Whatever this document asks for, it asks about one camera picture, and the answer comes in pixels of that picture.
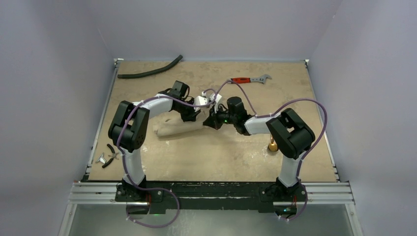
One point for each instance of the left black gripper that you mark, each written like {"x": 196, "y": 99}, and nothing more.
{"x": 192, "y": 117}

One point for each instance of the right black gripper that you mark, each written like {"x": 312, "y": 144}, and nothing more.
{"x": 214, "y": 120}

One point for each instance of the beige cloth napkin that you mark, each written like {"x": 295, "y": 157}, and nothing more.
{"x": 175, "y": 126}

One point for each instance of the gold spoon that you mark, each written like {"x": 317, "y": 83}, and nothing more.
{"x": 272, "y": 146}

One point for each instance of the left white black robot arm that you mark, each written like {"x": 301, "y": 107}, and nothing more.
{"x": 129, "y": 125}

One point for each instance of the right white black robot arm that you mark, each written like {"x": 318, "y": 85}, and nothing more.
{"x": 294, "y": 138}

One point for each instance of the black foam tube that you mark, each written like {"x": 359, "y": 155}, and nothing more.
{"x": 152, "y": 72}

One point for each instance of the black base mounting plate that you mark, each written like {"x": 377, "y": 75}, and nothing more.
{"x": 263, "y": 197}

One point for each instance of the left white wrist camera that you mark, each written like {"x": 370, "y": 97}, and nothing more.
{"x": 201, "y": 101}

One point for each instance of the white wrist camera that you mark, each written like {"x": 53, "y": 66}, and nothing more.
{"x": 216, "y": 100}
{"x": 201, "y": 101}

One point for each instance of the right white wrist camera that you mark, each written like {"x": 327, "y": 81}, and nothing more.
{"x": 216, "y": 100}

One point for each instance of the red handled adjustable wrench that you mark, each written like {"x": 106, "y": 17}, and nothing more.
{"x": 242, "y": 80}

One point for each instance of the black handled pliers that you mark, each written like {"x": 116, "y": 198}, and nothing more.
{"x": 112, "y": 156}

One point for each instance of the right aluminium side rail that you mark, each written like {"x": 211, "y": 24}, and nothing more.
{"x": 321, "y": 163}

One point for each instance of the aluminium side rail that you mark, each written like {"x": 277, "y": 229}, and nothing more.
{"x": 102, "y": 88}
{"x": 321, "y": 163}

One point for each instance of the left aluminium side rail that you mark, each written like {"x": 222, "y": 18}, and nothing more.
{"x": 102, "y": 88}

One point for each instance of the aluminium front rail frame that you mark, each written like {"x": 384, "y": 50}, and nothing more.
{"x": 104, "y": 193}

